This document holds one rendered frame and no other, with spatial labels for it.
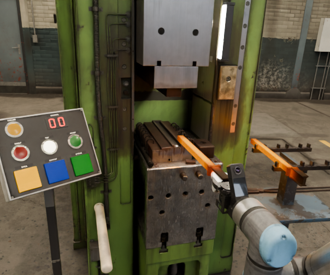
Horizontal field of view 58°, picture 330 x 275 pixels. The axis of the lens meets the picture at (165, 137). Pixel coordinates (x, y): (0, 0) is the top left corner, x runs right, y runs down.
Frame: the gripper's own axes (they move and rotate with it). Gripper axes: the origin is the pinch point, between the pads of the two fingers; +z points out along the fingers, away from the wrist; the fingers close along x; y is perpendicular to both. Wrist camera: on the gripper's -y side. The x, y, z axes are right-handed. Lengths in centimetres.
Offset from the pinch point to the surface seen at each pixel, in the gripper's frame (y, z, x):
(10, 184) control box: 6, 15, -67
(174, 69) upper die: -28, 42, -4
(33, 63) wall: 49, 668, -145
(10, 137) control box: -7, 24, -67
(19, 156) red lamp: -1, 21, -64
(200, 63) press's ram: -31, 42, 8
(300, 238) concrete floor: 107, 73, 120
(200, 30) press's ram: -45, 43, 7
